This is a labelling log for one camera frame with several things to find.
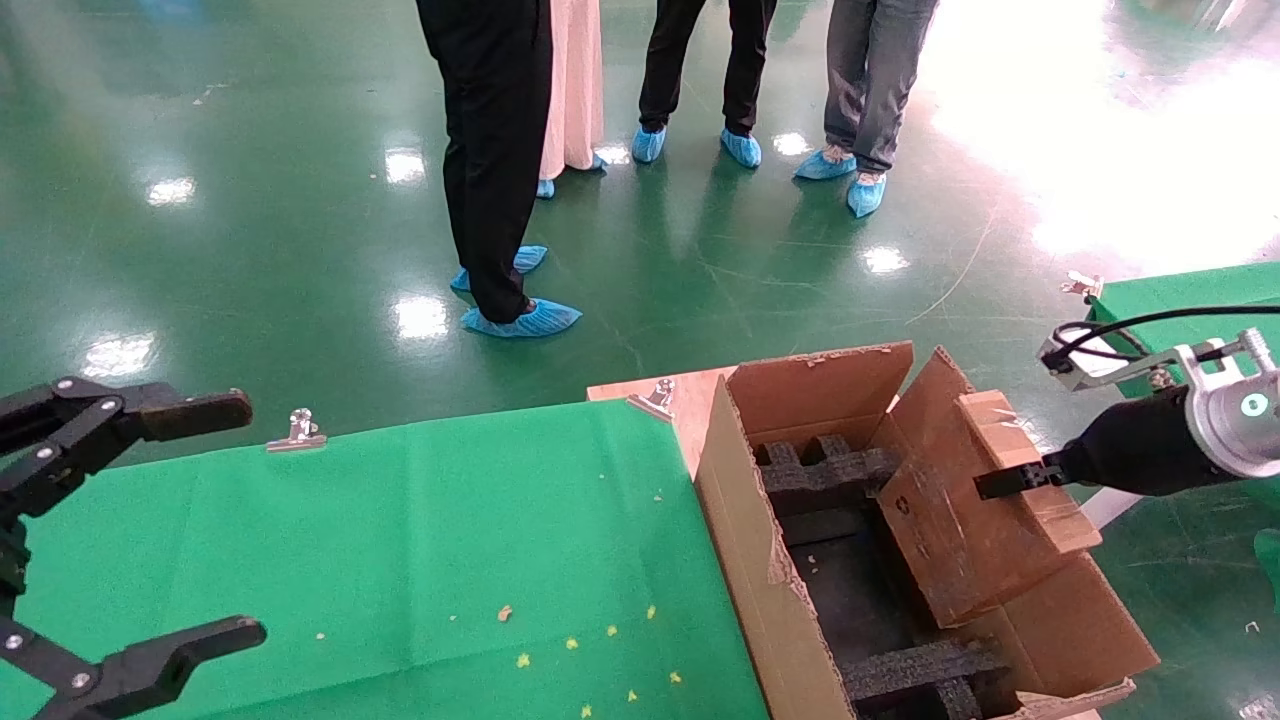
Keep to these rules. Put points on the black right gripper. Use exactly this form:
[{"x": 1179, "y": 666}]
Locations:
[{"x": 1130, "y": 450}]

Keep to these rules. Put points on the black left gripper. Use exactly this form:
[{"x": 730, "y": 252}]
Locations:
[{"x": 10, "y": 555}]

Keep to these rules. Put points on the large open cardboard carton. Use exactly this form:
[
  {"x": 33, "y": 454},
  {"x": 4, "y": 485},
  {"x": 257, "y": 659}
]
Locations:
[{"x": 750, "y": 520}]

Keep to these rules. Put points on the white metal table leg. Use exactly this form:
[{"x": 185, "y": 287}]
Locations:
[{"x": 1110, "y": 505}]

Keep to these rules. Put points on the metal binder clip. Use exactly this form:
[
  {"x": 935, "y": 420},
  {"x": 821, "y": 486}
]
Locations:
[
  {"x": 298, "y": 435},
  {"x": 655, "y": 400},
  {"x": 1082, "y": 288}
]

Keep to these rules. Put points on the black foam bottom pad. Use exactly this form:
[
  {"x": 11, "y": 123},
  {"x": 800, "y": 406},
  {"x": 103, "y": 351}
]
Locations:
[{"x": 850, "y": 590}]

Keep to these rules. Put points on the green table cloth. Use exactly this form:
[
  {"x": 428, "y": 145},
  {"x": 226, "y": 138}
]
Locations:
[
  {"x": 400, "y": 550},
  {"x": 1200, "y": 285}
]

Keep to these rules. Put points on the person in grey jeans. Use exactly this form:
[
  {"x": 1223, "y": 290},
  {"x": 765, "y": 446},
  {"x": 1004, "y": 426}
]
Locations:
[{"x": 880, "y": 80}]

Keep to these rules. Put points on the person in black trousers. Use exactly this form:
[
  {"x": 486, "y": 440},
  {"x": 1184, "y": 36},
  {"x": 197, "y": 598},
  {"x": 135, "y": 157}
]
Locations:
[
  {"x": 490, "y": 150},
  {"x": 660, "y": 60}
]

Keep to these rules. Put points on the person in pink skirt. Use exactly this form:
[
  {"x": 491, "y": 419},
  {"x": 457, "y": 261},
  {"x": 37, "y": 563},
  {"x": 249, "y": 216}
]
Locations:
[{"x": 575, "y": 90}]

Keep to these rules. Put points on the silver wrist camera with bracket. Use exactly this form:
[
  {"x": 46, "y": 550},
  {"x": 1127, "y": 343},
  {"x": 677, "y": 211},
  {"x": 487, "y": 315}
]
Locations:
[{"x": 1080, "y": 368}]

